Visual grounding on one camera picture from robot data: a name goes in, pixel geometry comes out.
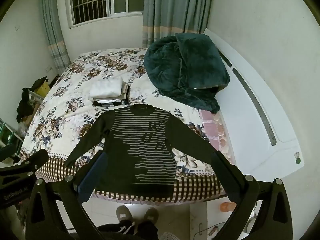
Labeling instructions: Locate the black striped sweater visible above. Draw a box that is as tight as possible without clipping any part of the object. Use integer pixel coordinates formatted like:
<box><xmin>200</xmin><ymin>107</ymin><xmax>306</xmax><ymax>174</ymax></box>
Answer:
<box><xmin>65</xmin><ymin>105</ymin><xmax>216</xmax><ymax>198</ymax></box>

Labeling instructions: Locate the black clothes pile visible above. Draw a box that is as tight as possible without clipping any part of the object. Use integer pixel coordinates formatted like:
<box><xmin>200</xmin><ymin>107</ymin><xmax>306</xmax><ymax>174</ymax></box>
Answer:
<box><xmin>16</xmin><ymin>76</ymin><xmax>48</xmax><ymax>123</ymax></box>

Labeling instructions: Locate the orange cup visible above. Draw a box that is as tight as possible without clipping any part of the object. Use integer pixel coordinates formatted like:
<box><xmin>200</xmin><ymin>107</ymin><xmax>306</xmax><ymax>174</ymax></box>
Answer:
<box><xmin>220</xmin><ymin>202</ymin><xmax>236</xmax><ymax>212</ymax></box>

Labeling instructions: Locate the white bed headboard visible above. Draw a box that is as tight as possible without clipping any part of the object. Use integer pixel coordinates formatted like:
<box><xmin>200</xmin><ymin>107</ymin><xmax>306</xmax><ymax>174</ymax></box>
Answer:
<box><xmin>204</xmin><ymin>29</ymin><xmax>304</xmax><ymax>181</ymax></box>

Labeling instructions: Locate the floral bedspread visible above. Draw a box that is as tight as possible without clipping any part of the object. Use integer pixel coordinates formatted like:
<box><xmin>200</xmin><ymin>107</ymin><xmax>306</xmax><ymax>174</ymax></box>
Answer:
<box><xmin>20</xmin><ymin>48</ymin><xmax>224</xmax><ymax>204</ymax></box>

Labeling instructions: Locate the yellow cardboard box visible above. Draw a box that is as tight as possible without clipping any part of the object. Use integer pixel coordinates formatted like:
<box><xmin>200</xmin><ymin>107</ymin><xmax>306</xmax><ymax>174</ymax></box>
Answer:
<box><xmin>34</xmin><ymin>81</ymin><xmax>50</xmax><ymax>98</ymax></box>

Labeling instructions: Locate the right grey shoe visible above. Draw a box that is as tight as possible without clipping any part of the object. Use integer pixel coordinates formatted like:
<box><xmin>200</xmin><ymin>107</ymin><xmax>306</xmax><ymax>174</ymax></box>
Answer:
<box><xmin>144</xmin><ymin>207</ymin><xmax>159</xmax><ymax>224</ymax></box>

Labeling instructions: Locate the pink pillow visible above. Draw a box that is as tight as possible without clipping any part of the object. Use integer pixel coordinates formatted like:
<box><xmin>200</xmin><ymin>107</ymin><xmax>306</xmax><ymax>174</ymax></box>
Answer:
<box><xmin>200</xmin><ymin>110</ymin><xmax>235</xmax><ymax>164</ymax></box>

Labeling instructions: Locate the black white folded garment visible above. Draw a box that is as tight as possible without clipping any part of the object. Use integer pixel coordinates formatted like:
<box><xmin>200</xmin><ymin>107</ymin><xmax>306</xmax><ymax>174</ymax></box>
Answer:
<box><xmin>92</xmin><ymin>99</ymin><xmax>129</xmax><ymax>108</ymax></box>

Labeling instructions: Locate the beige folded garment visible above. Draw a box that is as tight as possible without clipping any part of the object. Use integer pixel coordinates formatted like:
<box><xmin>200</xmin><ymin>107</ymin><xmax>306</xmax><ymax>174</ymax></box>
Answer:
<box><xmin>119</xmin><ymin>82</ymin><xmax>130</xmax><ymax>100</ymax></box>

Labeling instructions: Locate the dark green plush blanket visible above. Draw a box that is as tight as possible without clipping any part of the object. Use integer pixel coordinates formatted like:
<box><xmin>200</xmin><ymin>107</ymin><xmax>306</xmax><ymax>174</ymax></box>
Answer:
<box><xmin>144</xmin><ymin>33</ymin><xmax>230</xmax><ymax>114</ymax></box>

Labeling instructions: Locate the grey-green left curtain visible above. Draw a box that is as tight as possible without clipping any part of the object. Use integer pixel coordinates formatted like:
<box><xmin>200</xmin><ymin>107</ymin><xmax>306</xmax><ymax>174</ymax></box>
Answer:
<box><xmin>39</xmin><ymin>0</ymin><xmax>71</xmax><ymax>75</ymax></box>

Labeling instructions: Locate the grey-green curtain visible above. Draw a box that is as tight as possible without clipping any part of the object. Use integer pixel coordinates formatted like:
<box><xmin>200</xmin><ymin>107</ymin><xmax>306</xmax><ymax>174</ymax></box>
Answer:
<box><xmin>142</xmin><ymin>0</ymin><xmax>212</xmax><ymax>48</ymax></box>
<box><xmin>39</xmin><ymin>0</ymin><xmax>71</xmax><ymax>75</ymax></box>

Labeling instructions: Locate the grey-green right curtain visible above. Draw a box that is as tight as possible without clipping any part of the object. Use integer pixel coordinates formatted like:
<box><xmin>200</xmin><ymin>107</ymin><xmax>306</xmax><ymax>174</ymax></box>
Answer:
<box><xmin>142</xmin><ymin>0</ymin><xmax>212</xmax><ymax>48</ymax></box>

